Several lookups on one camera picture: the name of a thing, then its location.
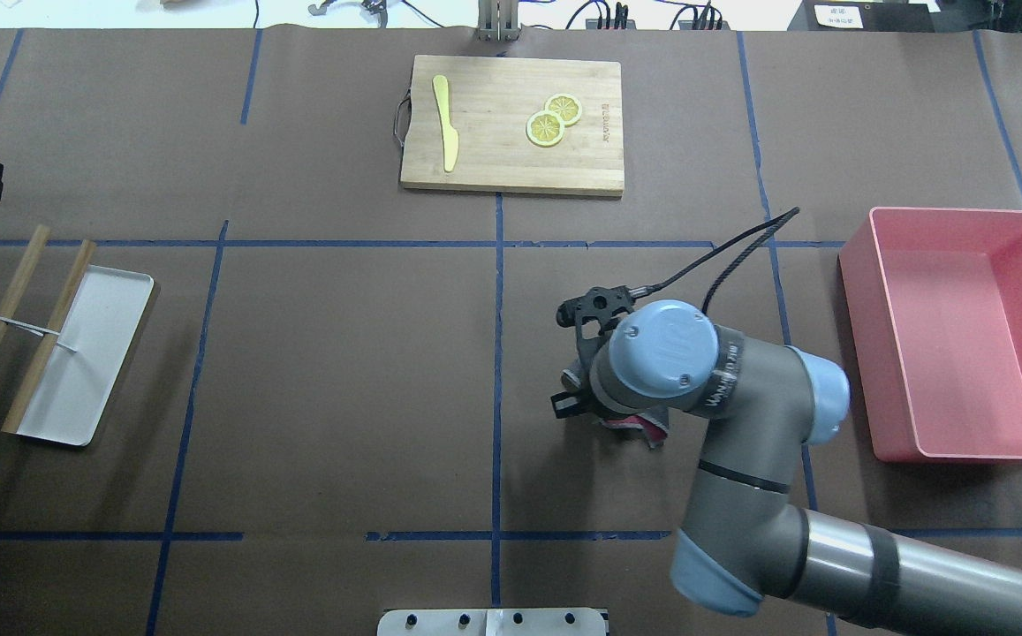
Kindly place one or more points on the white rack tray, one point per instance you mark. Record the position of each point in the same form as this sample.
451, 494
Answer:
103, 323

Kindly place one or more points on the pink plastic bin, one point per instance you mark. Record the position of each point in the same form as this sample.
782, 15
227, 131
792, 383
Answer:
935, 303

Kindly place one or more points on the grey and pink cloth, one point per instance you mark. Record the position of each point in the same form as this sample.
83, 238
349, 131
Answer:
653, 424

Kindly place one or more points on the front lemon slice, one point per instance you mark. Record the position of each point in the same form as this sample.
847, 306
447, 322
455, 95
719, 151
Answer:
545, 129

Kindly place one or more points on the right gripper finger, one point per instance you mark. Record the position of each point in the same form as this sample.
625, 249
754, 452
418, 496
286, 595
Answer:
570, 404

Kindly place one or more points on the yellow plastic knife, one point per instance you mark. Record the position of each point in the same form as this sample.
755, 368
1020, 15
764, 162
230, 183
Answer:
450, 135

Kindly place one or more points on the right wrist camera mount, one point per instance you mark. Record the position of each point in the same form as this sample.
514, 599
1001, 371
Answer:
593, 316

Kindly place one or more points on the black box with label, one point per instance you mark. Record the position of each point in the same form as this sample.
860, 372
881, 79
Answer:
862, 16

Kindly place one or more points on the aluminium frame post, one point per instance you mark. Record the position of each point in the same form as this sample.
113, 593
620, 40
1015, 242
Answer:
498, 21

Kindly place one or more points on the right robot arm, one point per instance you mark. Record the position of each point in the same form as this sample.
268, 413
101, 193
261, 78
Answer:
741, 539

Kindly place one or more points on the bamboo cutting board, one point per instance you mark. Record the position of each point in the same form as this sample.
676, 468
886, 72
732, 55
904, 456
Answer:
491, 99

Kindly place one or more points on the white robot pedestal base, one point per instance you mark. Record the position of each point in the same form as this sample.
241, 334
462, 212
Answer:
481, 621

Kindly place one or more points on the rear lemon slice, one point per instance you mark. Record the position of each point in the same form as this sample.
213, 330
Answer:
566, 106

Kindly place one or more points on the lemon slice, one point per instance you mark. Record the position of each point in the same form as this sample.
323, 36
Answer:
545, 129
566, 106

